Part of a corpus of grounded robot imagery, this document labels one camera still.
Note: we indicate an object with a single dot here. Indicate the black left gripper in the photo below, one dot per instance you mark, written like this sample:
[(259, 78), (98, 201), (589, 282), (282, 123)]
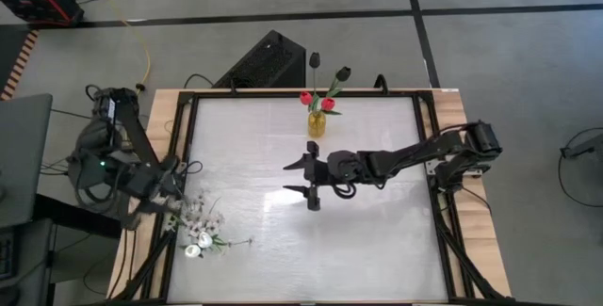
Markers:
[(155, 181)]

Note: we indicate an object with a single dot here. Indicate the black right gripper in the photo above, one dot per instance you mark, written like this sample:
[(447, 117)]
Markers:
[(314, 174)]

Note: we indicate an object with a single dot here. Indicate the white speckled flower bunch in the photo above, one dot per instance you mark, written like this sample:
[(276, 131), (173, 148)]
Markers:
[(198, 219)]

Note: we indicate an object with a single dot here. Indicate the red artificial tulip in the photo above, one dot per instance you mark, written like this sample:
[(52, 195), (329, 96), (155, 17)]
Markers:
[(306, 98), (328, 104)]

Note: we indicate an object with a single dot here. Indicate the black artificial tulip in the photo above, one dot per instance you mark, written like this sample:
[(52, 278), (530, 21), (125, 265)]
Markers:
[(314, 59), (343, 73)]

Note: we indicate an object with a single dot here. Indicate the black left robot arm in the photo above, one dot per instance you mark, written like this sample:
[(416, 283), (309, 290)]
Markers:
[(132, 127)]

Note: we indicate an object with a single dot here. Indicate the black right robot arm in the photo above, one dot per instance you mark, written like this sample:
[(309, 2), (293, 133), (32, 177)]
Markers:
[(414, 153)]

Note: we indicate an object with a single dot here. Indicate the yellow glass vase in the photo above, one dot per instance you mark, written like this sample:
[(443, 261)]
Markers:
[(316, 126)]

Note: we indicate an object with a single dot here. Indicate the white glossy board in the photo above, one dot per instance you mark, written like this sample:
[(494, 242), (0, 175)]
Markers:
[(282, 273)]

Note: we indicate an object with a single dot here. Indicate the black desk beam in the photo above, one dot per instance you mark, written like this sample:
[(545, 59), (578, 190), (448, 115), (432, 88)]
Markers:
[(56, 209)]

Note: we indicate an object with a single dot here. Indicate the black box speaker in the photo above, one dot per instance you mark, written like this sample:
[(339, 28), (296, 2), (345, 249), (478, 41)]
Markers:
[(268, 61)]

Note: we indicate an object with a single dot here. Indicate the grey cabinet panel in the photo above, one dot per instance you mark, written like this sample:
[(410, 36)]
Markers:
[(23, 155)]

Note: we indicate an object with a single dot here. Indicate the dark keyboard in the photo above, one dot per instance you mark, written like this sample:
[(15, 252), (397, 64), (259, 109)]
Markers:
[(7, 254)]

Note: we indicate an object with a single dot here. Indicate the black metal table frame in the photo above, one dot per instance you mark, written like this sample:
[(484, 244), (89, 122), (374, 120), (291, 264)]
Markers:
[(259, 93)]

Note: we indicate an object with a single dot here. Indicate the black frame clamp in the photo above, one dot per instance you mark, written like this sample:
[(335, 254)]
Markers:
[(380, 82)]

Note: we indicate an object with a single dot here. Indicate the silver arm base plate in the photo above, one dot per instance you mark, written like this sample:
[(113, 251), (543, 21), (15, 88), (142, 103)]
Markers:
[(431, 168)]

